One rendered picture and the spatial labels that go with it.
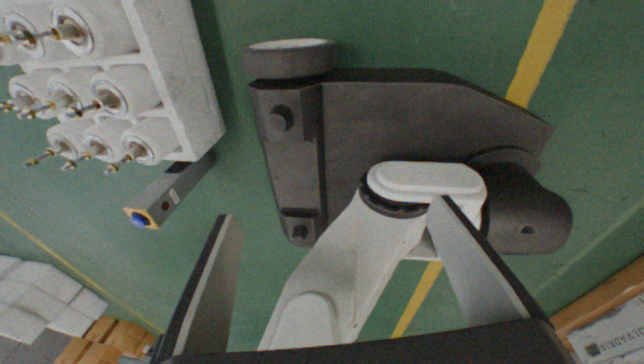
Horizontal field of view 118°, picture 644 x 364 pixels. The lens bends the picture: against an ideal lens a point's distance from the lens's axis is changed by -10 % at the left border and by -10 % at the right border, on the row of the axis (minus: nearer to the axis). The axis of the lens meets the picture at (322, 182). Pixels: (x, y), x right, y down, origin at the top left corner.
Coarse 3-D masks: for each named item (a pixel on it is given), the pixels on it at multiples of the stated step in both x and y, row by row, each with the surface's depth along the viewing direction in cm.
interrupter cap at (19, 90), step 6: (12, 84) 41; (18, 84) 41; (12, 90) 42; (18, 90) 42; (24, 90) 42; (30, 90) 42; (12, 96) 43; (18, 96) 43; (30, 96) 43; (36, 96) 43; (36, 102) 43; (30, 108) 45; (36, 114) 46; (42, 114) 45
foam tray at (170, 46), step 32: (0, 0) 38; (32, 0) 37; (128, 0) 36; (160, 0) 42; (160, 32) 43; (192, 32) 52; (32, 64) 46; (64, 64) 45; (96, 64) 44; (160, 64) 44; (192, 64) 53; (160, 96) 47; (192, 96) 54; (192, 128) 55; (224, 128) 70; (192, 160) 58
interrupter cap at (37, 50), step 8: (8, 16) 33; (16, 16) 33; (8, 24) 34; (16, 24) 34; (24, 24) 33; (40, 40) 35; (24, 48) 36; (32, 48) 36; (40, 48) 36; (32, 56) 37; (40, 56) 37
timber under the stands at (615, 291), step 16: (624, 272) 88; (640, 272) 83; (608, 288) 94; (624, 288) 88; (640, 288) 85; (576, 304) 109; (592, 304) 101; (608, 304) 95; (560, 320) 117; (576, 320) 108; (592, 320) 106; (560, 336) 123
